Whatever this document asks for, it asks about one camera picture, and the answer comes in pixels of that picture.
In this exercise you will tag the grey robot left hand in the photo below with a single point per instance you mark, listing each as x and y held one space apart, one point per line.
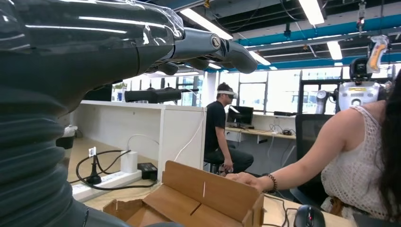
78 47

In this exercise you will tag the person in background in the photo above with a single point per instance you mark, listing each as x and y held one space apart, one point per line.
216 131

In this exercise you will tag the seated person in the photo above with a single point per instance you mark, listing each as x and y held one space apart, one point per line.
354 163

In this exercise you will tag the open cardboard box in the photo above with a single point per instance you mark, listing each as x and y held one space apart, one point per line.
203 194

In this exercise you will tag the background wooden desk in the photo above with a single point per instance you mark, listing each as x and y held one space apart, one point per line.
266 133

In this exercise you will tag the black computer monitor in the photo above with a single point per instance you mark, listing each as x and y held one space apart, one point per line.
240 115

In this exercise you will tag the black computer mouse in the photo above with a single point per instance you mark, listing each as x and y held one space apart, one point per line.
308 217

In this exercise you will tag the black office chair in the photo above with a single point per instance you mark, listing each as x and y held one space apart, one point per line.
310 134

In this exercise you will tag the white VR headset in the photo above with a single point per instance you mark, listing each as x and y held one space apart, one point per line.
227 93

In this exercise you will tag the white desk partition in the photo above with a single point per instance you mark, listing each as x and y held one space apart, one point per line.
141 125

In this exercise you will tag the black power adapter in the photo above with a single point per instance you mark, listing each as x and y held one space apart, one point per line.
147 170

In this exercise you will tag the white charger plug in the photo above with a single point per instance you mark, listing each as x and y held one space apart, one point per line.
129 161

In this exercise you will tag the long ceiling light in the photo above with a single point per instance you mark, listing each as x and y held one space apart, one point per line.
206 23
334 50
311 11
260 58

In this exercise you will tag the blue ceiling pipe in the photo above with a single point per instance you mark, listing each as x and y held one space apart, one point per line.
313 62
313 31

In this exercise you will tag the white humanoid robot in background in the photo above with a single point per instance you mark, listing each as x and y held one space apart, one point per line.
357 94

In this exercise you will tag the white power strip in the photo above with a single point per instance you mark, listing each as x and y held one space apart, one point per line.
106 185

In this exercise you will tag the hanging yellow white tool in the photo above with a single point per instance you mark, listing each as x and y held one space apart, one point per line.
377 53

